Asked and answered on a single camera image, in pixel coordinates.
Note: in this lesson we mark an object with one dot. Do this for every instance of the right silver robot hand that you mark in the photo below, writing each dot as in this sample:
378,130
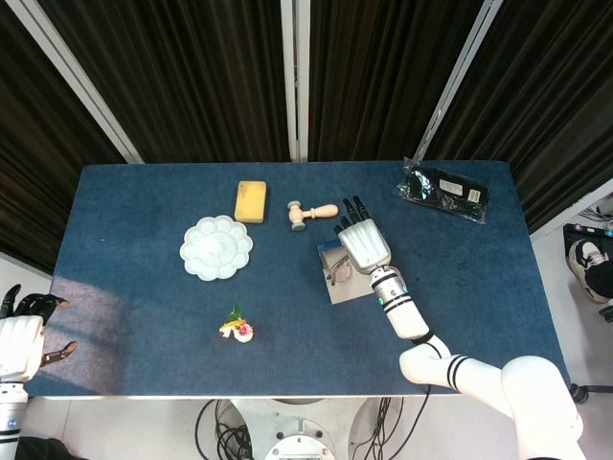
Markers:
366,246

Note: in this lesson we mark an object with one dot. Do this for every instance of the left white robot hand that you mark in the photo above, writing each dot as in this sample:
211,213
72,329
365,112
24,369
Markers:
19,345

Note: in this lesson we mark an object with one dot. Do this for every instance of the eyeglasses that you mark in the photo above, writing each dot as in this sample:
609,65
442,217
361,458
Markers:
342,272

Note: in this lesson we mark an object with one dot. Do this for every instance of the blue glasses case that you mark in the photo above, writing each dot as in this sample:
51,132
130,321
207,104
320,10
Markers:
345,293

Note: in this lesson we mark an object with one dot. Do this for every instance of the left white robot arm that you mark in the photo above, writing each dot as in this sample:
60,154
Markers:
10,412

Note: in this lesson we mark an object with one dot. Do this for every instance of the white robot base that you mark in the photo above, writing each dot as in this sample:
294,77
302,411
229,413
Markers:
297,431

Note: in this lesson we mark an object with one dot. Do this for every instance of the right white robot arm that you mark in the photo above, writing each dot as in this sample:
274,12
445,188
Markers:
407,316

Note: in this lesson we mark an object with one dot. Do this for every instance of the yellow sponge block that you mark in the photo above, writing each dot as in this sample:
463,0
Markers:
250,201

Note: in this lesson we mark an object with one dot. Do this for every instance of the small wooden mallet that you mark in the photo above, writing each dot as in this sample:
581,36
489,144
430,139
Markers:
316,211

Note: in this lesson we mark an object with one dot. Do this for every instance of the black item in plastic bag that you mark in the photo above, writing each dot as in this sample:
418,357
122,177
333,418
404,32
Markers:
443,189

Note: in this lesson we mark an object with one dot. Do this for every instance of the white flower-shaped palette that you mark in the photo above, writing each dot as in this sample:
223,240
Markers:
215,246

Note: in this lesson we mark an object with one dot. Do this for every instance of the small colourful flower ornament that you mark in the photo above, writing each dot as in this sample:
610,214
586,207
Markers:
239,329

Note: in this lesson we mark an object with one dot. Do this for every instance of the blue felt table cloth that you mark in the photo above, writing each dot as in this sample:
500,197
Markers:
143,230

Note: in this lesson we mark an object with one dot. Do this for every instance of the black curtain panel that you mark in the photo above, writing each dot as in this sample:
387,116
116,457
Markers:
541,96
33,167
182,76
378,76

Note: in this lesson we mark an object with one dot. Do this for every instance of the white and black sneaker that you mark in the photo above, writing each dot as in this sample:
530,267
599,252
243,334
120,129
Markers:
585,259

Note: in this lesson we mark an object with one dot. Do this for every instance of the black electronic device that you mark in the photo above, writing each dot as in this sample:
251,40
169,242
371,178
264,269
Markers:
586,232

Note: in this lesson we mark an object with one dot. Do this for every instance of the white frame post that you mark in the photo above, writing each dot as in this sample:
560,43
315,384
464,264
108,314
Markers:
76,76
574,211
455,72
294,76

